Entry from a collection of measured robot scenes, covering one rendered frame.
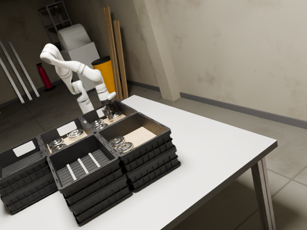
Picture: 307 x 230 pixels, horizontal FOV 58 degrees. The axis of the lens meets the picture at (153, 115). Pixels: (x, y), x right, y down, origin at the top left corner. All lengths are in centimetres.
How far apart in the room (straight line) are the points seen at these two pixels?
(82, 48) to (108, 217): 487
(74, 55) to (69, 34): 41
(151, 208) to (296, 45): 191
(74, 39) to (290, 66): 433
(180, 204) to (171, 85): 300
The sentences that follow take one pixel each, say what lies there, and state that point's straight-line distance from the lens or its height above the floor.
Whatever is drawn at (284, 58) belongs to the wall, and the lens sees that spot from 281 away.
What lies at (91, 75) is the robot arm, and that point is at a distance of 188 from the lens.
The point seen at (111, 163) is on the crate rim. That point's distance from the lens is 133.
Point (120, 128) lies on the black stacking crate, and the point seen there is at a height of 89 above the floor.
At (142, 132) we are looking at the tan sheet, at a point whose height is 83.
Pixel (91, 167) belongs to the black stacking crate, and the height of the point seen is 83.
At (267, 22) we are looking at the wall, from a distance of 280.
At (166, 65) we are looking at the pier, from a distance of 406.
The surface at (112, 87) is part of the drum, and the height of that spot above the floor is 16.
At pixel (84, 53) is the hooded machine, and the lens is 600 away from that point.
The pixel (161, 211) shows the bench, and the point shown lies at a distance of 131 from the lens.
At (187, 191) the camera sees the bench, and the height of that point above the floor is 70.
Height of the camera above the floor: 158
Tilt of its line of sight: 24 degrees down
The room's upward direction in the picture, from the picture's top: 18 degrees counter-clockwise
